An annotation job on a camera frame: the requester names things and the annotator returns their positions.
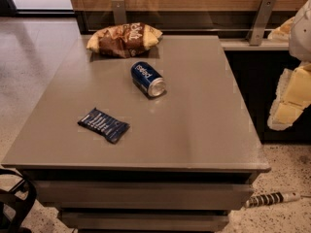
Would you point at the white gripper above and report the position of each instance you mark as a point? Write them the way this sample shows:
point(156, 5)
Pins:
point(301, 33)

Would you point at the blue pepsi can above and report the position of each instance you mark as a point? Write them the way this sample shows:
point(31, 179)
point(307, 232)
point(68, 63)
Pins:
point(148, 79)

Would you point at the grey drawer cabinet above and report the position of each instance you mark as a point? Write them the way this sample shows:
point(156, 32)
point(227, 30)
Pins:
point(188, 158)

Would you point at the brown chip bag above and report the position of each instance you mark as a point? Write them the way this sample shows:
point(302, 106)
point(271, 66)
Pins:
point(125, 40)

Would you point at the dark blue snack packet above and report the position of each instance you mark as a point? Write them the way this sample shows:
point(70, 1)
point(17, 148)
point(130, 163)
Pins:
point(104, 125)

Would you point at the black chair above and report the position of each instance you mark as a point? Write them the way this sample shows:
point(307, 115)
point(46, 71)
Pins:
point(21, 198)

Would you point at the right metal wall bracket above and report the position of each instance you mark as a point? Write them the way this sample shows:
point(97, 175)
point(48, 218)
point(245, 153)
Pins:
point(256, 33)

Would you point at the metal wall bracket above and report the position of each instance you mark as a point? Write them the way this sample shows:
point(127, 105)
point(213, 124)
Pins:
point(119, 12)
point(256, 33)

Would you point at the left metal wall bracket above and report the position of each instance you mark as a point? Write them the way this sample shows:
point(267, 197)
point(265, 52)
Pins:
point(119, 12)

